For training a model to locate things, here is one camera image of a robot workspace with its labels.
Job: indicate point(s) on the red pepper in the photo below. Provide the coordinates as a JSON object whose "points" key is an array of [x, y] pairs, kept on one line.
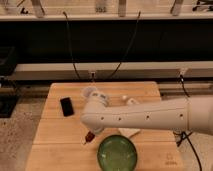
{"points": [[89, 137]]}

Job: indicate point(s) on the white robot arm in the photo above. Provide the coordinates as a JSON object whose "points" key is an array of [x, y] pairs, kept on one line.
{"points": [[192, 114]]}

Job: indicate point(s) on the green ceramic bowl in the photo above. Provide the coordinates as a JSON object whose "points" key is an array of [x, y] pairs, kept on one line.
{"points": [[117, 153]]}

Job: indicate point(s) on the black smartphone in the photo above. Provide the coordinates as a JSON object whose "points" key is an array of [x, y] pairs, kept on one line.
{"points": [[67, 107]]}

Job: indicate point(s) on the white cloth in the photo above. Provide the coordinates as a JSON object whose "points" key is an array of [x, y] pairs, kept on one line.
{"points": [[128, 132]]}

